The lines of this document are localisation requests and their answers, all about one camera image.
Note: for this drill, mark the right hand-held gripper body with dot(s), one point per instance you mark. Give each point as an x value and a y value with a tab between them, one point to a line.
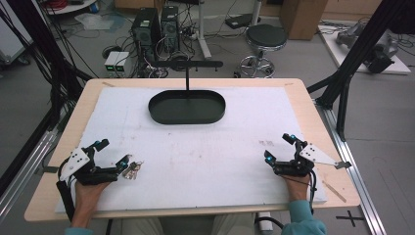
298	168

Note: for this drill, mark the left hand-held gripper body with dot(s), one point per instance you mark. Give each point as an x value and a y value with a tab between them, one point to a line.
83	169

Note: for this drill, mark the bunch of metal keys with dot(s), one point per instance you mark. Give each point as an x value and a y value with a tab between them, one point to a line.
133	170

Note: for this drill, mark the black key rack with tray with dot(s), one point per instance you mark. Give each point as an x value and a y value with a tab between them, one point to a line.
186	107

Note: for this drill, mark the person's right hand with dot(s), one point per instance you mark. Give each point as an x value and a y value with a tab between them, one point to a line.
298	187

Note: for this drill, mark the person's left hand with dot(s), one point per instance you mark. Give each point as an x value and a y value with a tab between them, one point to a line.
85	197

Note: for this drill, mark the thin wooden strip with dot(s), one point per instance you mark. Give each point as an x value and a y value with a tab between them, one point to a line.
334	191

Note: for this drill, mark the white power strip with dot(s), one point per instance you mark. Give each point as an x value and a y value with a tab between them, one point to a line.
265	223

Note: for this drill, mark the white foam board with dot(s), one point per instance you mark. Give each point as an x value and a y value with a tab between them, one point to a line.
195	163

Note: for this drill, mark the person's legs in beige trousers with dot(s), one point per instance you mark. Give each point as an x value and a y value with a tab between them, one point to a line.
233	225

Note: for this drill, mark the white box with green display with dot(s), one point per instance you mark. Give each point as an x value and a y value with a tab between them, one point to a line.
123	62
111	62

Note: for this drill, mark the black round stool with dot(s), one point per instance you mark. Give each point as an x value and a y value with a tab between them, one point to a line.
266	37

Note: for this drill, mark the large black computer tower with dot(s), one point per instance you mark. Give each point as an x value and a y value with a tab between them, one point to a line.
145	31

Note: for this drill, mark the brown cardboard box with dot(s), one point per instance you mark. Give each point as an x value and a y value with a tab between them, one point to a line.
303	18

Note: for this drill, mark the clear plastic sheet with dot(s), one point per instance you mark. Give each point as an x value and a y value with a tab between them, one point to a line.
96	22

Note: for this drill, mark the grey and black robot device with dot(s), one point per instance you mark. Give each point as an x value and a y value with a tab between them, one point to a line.
378	54

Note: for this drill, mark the flat black box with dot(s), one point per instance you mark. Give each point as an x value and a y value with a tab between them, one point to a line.
239	21

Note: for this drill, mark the white floor platform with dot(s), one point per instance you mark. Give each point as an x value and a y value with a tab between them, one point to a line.
396	67

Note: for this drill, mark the slim black computer tower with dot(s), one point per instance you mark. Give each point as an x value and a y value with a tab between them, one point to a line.
170	27

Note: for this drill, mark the white panel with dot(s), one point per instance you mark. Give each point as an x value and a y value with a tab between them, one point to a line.
13	39

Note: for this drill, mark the white desk leg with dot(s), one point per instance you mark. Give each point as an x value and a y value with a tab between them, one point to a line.
203	32

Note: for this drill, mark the round white table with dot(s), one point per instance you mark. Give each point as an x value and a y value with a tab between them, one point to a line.
75	6

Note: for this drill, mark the aluminium rail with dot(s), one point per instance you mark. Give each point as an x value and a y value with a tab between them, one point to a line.
23	176
355	176

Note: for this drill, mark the black metal frame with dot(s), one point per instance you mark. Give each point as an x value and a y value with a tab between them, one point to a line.
42	49
355	55

